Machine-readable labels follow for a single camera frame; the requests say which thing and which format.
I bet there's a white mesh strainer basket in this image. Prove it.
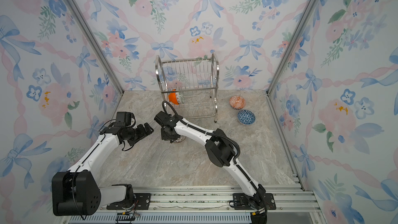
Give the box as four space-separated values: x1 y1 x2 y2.
171 135 187 144

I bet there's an orange plastic bowl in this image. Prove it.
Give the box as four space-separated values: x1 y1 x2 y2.
168 92 179 105

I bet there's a green patterned ceramic bowl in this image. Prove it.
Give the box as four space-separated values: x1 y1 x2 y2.
176 92 184 104

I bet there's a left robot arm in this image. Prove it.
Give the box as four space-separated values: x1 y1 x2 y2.
51 123 154 217

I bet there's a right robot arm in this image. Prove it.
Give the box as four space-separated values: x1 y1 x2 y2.
154 115 266 211

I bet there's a steel two-tier dish rack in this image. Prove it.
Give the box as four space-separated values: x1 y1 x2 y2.
155 54 220 122

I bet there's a red patterned ceramic bowl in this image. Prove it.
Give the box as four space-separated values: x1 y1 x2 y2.
229 95 246 110

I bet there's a blue triangle patterned bowl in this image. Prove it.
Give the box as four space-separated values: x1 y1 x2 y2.
237 110 256 125

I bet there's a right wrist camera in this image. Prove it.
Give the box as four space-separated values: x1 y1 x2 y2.
154 111 179 128

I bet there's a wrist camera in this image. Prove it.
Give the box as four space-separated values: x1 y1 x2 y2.
114 112 136 128
154 111 179 128

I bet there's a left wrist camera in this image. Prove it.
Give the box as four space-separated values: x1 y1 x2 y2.
114 112 136 128

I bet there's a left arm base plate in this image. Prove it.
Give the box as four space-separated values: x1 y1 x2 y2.
106 193 151 211

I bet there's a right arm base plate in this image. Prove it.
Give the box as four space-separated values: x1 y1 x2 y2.
229 193 277 211

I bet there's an aluminium mounting rail frame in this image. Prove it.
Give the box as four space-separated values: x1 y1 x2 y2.
59 184 326 224

